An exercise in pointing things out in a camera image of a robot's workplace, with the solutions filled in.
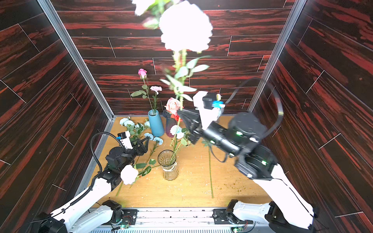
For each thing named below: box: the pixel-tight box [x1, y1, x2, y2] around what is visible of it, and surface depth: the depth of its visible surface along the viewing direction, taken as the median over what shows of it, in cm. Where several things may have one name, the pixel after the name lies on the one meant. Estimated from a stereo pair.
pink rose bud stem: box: [130, 68, 155, 116], surface depth 90 cm
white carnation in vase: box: [169, 124, 189, 164], surface depth 69 cm
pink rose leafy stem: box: [165, 97, 181, 116], surface depth 67 cm
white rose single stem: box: [120, 163, 161, 189], surface depth 50 cm
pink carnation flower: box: [150, 85, 163, 113], surface depth 92 cm
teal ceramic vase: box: [147, 109, 165, 138], surface depth 99 cm
